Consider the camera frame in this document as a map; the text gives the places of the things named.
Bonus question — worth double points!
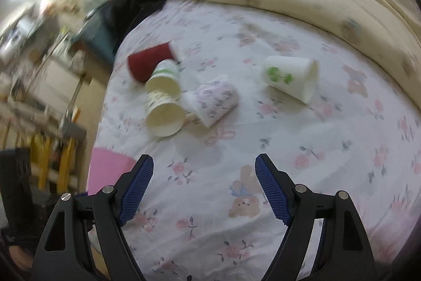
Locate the floral white bed sheet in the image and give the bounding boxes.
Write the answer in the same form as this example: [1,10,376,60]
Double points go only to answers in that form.
[94,0,420,280]

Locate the grey trash bin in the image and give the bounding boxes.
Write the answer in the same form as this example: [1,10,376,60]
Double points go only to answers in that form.
[61,121,86,143]

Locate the teal bed headboard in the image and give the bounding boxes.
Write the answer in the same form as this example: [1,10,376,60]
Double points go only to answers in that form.
[78,15,116,68]

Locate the cream cartoon sticker cup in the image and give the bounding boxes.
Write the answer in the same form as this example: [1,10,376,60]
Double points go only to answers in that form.
[145,91,186,138]

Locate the white cup green band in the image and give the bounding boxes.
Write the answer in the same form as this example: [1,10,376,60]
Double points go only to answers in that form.
[145,59,182,101]

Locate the yellow wooden chair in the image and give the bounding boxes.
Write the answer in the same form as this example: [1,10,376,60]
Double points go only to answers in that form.
[27,133,78,194]

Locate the white cup green clover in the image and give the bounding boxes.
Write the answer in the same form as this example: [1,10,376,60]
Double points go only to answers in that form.
[261,56,319,104]

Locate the red ripple paper cup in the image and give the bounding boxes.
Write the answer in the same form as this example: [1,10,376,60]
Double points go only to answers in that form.
[127,42,182,83]

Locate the white cup purple print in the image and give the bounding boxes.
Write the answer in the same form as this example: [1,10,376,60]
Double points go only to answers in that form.
[183,75,240,128]

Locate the pink square plastic cup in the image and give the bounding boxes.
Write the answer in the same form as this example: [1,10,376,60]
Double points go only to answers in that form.
[87,148,136,195]

